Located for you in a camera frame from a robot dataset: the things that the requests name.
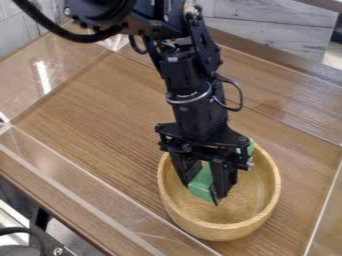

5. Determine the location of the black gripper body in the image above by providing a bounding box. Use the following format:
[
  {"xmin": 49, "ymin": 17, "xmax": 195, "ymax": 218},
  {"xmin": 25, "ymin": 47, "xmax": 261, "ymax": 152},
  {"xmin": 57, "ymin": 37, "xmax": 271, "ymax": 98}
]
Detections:
[{"xmin": 153, "ymin": 81, "xmax": 256, "ymax": 172}]

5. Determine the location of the black table leg bracket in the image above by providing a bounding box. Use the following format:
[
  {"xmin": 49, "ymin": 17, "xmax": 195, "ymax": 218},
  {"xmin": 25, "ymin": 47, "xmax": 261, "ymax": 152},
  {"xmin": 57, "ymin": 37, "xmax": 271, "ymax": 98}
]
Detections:
[{"xmin": 28, "ymin": 207, "xmax": 76, "ymax": 256}]

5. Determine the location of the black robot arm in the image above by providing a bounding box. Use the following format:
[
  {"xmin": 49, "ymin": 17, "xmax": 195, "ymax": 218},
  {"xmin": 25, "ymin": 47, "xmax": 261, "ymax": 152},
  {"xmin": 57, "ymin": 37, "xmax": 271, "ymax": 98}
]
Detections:
[{"xmin": 12, "ymin": 0, "xmax": 253, "ymax": 204}]

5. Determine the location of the green rectangular block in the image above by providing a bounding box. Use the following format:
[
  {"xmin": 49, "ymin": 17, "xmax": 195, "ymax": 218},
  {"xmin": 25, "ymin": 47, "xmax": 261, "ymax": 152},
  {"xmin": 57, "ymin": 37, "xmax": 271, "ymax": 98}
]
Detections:
[{"xmin": 187, "ymin": 139, "xmax": 255, "ymax": 203}]

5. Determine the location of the clear acrylic front wall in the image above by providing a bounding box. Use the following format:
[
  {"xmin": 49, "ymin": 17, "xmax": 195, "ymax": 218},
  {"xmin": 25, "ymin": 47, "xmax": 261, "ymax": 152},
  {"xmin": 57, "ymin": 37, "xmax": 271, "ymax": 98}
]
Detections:
[{"xmin": 0, "ymin": 123, "xmax": 220, "ymax": 256}]

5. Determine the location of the black cable under table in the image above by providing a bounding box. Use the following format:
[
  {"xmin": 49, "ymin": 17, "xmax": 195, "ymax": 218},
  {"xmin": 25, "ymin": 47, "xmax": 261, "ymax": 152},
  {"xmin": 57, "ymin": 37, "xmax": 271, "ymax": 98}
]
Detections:
[{"xmin": 0, "ymin": 226, "xmax": 50, "ymax": 256}]

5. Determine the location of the brown wooden bowl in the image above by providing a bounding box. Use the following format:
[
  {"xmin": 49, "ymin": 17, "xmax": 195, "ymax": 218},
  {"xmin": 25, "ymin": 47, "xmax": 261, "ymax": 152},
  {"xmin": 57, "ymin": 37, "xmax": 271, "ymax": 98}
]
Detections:
[{"xmin": 157, "ymin": 145, "xmax": 281, "ymax": 241}]

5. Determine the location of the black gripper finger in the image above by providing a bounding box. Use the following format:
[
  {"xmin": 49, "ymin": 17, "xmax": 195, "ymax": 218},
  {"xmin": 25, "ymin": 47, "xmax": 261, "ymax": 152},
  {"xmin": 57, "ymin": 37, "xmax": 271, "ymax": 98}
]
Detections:
[
  {"xmin": 169, "ymin": 152, "xmax": 203, "ymax": 186},
  {"xmin": 209, "ymin": 159, "xmax": 237, "ymax": 205}
]

